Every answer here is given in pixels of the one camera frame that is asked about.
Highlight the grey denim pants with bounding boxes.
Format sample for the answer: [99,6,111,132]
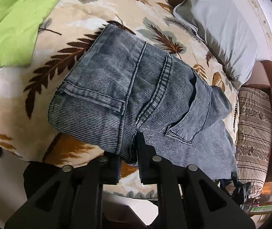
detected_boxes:
[48,25,237,179]

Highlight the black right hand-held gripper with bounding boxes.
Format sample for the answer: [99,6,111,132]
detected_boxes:
[219,172,253,214]

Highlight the striped beige floral pillow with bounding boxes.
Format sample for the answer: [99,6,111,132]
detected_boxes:
[235,87,272,198]

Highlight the beige leaf pattern blanket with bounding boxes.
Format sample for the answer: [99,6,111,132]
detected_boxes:
[0,0,240,199]

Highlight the lime green sheet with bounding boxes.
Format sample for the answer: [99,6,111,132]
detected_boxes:
[0,0,59,68]

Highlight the light grey pillow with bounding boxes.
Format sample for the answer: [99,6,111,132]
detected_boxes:
[173,0,258,89]

